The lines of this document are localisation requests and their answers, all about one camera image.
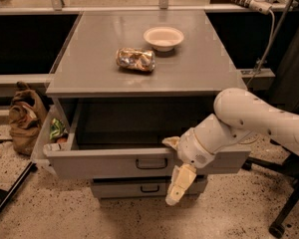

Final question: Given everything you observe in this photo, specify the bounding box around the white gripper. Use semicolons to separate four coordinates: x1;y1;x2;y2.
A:
162;127;214;206

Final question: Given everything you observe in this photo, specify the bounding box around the grey top drawer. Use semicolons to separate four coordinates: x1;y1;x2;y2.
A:
43;98;252;180

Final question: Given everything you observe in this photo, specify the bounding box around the grey drawer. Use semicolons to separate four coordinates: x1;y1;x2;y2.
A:
43;98;252;180
89;176;209;199

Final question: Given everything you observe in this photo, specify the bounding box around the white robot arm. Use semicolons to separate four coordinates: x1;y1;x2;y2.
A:
162;88;299;205

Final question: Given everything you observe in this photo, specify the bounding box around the grey bottom drawer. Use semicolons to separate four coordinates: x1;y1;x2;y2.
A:
89;176;209;199

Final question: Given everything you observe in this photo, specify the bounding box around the grey drawer cabinet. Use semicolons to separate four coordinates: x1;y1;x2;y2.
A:
45;9;248;200

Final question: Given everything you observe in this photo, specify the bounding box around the crumpled gold chip bag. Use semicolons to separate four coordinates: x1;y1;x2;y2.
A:
116;48;155;72

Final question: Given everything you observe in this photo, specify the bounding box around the white packaged item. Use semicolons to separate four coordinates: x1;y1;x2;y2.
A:
43;142;67;152

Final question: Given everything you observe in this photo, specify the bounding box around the black office chair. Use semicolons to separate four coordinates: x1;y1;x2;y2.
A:
240;139;299;239

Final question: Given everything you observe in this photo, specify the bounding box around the white paper bowl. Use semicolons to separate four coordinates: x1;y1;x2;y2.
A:
144;27;184;52

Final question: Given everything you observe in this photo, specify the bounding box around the green snack bag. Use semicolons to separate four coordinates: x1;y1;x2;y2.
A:
49;118;67;139

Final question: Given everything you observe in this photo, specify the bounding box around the clear plastic storage bin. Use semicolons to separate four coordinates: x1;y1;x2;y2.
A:
31;105;70;175

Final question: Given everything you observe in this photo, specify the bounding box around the brown paper bag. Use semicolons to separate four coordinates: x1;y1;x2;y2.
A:
9;82;49;155

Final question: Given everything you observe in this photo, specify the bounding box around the black metal stand leg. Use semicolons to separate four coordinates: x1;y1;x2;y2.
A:
0;161;37;214

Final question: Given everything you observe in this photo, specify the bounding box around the grey cable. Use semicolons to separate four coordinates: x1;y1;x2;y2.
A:
238;9;277;145

